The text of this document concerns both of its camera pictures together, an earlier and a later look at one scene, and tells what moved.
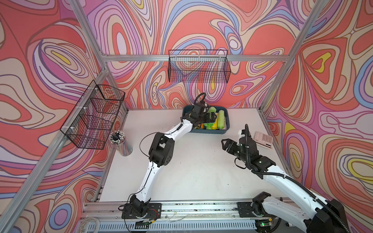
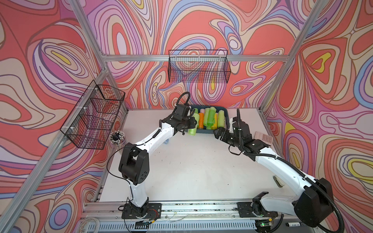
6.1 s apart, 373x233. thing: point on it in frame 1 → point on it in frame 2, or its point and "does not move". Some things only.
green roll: (209, 125) does not move
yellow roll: (215, 126) does not move
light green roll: (221, 119) does not move
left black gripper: (213, 119) → (192, 122)
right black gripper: (227, 143) → (225, 132)
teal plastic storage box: (186, 108) does not move
